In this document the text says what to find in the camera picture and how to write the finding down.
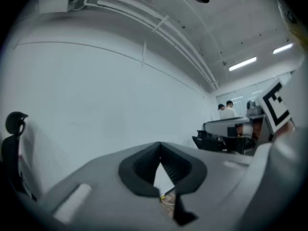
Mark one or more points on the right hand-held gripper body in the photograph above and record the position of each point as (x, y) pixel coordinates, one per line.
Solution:
(276, 105)

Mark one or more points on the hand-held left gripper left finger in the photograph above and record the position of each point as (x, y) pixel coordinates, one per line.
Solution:
(101, 177)

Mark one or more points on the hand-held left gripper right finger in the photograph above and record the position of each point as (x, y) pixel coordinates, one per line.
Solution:
(211, 177)

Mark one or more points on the person's right forearm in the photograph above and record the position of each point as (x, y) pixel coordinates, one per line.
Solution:
(286, 129)

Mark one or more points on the black office chair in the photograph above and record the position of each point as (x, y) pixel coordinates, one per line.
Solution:
(10, 153)
(207, 142)

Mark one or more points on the long ceiling light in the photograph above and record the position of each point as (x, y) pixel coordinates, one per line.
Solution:
(241, 64)
(282, 48)

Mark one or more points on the person's beige shirt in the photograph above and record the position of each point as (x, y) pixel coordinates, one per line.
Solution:
(292, 29)

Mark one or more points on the white ceiling pipe run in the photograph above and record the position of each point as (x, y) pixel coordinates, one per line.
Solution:
(183, 49)

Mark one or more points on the grey desk camera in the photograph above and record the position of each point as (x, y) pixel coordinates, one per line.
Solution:
(252, 108)

